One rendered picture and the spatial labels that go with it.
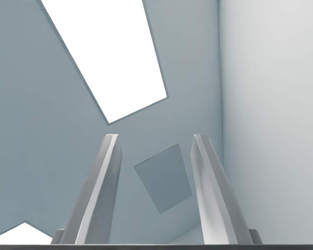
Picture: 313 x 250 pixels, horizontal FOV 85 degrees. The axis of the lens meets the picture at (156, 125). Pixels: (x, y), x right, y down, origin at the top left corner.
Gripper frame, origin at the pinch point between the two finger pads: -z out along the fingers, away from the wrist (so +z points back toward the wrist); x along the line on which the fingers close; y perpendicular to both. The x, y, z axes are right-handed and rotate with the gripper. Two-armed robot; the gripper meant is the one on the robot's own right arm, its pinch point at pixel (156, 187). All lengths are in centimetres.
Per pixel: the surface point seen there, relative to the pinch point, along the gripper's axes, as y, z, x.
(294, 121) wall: 67, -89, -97
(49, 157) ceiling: 106, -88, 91
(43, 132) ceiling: 82, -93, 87
